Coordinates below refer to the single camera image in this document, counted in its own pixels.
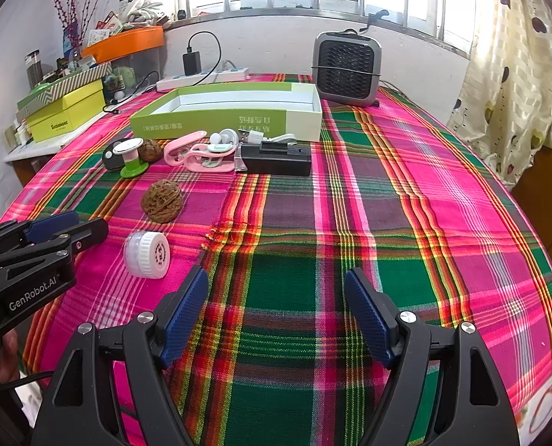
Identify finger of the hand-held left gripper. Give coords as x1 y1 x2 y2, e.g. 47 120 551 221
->
0 217 110 285
0 210 80 261

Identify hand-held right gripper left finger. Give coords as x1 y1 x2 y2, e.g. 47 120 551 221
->
32 267 210 446

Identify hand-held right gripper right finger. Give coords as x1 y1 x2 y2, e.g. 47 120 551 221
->
343 267 520 446

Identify white round jar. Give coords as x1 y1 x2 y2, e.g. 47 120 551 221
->
124 231 171 280

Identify black oval case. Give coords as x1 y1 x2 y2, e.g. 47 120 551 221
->
102 140 128 171

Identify brown walnut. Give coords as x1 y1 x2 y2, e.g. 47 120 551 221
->
139 138 162 164
140 180 185 220

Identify green white spool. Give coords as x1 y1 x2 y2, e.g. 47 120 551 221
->
112 138 150 178

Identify white earbud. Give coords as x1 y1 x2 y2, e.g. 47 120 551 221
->
210 129 240 154

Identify black rectangular device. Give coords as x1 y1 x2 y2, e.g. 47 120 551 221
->
235 143 313 177

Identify white usb cable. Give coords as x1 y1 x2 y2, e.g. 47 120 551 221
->
239 129 298 147

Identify green cardboard box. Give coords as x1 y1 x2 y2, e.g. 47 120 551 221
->
130 81 323 142

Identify person's left hand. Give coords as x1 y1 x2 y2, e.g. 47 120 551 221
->
0 330 22 384

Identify plaid tablecloth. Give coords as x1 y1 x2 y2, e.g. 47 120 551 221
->
0 73 552 446

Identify yellow-green box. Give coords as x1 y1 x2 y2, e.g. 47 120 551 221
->
25 79 106 142

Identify grey striped box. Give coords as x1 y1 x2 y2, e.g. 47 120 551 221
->
17 62 113 119

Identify dark glass jar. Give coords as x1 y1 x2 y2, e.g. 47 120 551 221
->
24 50 42 87

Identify clear plastic bin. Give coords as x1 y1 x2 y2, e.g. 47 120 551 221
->
111 49 163 89

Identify brown wooden furniture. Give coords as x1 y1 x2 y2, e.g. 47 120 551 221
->
513 135 552 368

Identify pink flower branches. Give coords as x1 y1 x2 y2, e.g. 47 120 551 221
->
48 0 119 52

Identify orange tray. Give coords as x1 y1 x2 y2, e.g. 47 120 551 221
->
81 25 164 63

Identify white power strip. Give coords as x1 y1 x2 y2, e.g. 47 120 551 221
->
156 67 250 93

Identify assorted paper packets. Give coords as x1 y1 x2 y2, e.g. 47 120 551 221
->
83 9 123 47

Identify white cloth pile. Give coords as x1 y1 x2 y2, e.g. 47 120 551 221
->
118 0 170 29

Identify grey space heater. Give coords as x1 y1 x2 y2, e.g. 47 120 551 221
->
311 29 383 107

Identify patterned curtain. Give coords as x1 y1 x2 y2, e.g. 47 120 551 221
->
445 0 552 182

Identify black charger cable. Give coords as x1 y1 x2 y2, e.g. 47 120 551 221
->
102 32 223 114

